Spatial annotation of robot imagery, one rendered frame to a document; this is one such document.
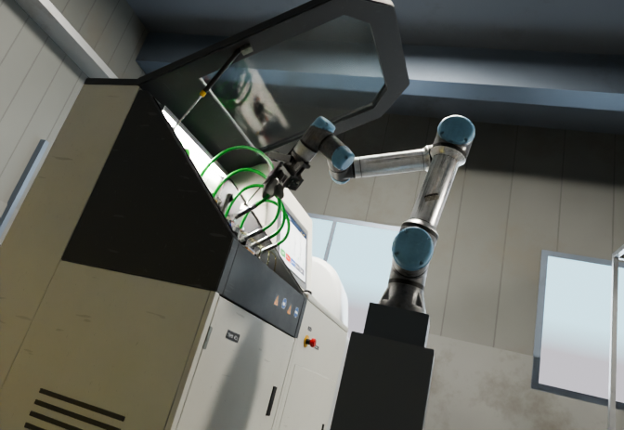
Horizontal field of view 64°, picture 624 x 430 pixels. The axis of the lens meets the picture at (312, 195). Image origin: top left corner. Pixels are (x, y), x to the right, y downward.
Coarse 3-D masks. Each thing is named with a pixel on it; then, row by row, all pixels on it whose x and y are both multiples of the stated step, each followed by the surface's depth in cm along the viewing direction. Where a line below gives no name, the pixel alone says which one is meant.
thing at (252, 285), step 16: (240, 256) 146; (240, 272) 147; (256, 272) 157; (272, 272) 168; (240, 288) 148; (256, 288) 158; (272, 288) 169; (288, 288) 181; (240, 304) 149; (256, 304) 159; (272, 304) 170; (288, 304) 183; (272, 320) 172; (288, 320) 185
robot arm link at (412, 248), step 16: (448, 128) 158; (464, 128) 157; (448, 144) 156; (464, 144) 157; (432, 160) 160; (448, 160) 156; (464, 160) 158; (432, 176) 155; (448, 176) 155; (432, 192) 152; (448, 192) 156; (416, 208) 152; (432, 208) 150; (416, 224) 147; (432, 224) 149; (400, 240) 145; (416, 240) 144; (432, 240) 147; (400, 256) 144; (416, 256) 143; (400, 272) 153; (416, 272) 149
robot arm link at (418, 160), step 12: (372, 156) 176; (384, 156) 175; (396, 156) 174; (408, 156) 174; (420, 156) 173; (348, 168) 175; (360, 168) 175; (372, 168) 175; (384, 168) 174; (396, 168) 174; (408, 168) 174; (420, 168) 174; (336, 180) 179; (348, 180) 182
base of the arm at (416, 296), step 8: (392, 280) 157; (400, 280) 155; (408, 280) 154; (392, 288) 155; (400, 288) 154; (408, 288) 153; (416, 288) 154; (384, 296) 156; (392, 296) 153; (400, 296) 152; (408, 296) 152; (416, 296) 153; (384, 304) 153; (392, 304) 151; (400, 304) 150; (408, 304) 150; (416, 304) 153; (424, 312) 153
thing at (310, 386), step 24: (264, 168) 236; (288, 192) 258; (264, 216) 225; (312, 312) 208; (312, 336) 211; (336, 336) 243; (312, 360) 214; (336, 360) 247; (288, 384) 191; (312, 384) 216; (288, 408) 193; (312, 408) 220
